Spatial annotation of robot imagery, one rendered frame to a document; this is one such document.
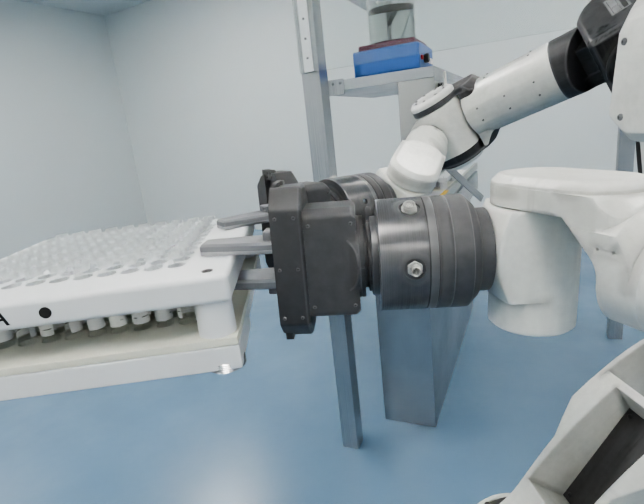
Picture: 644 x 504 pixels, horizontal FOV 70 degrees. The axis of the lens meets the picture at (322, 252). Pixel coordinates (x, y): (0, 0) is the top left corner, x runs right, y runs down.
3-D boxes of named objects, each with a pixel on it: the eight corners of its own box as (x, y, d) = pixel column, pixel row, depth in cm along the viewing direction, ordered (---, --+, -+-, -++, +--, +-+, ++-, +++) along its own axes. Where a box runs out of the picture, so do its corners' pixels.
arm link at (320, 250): (258, 191, 31) (440, 178, 30) (280, 176, 40) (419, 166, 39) (278, 361, 34) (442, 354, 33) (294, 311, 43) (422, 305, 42)
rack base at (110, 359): (-114, 417, 32) (-126, 386, 31) (58, 296, 55) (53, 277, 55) (243, 368, 33) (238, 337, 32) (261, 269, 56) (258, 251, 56)
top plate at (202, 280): (-141, 351, 30) (-153, 323, 30) (47, 256, 54) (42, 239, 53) (231, 302, 31) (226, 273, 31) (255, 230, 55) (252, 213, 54)
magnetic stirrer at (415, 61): (424, 67, 131) (423, 33, 128) (354, 78, 140) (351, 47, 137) (437, 72, 148) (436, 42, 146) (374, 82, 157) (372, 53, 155)
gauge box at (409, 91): (437, 149, 133) (434, 76, 128) (401, 152, 137) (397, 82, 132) (450, 144, 152) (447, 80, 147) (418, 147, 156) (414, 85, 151)
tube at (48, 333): (45, 366, 35) (19, 273, 34) (54, 358, 37) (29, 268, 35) (62, 364, 35) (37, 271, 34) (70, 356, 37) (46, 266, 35)
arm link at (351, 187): (290, 171, 45) (378, 159, 52) (245, 169, 53) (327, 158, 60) (301, 290, 49) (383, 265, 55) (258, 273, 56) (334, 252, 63)
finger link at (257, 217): (214, 226, 48) (265, 217, 52) (227, 230, 46) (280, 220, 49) (212, 211, 48) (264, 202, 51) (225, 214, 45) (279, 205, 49)
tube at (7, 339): (-1, 372, 35) (-30, 280, 33) (9, 364, 36) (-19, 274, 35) (16, 370, 35) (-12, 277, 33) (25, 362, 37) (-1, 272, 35)
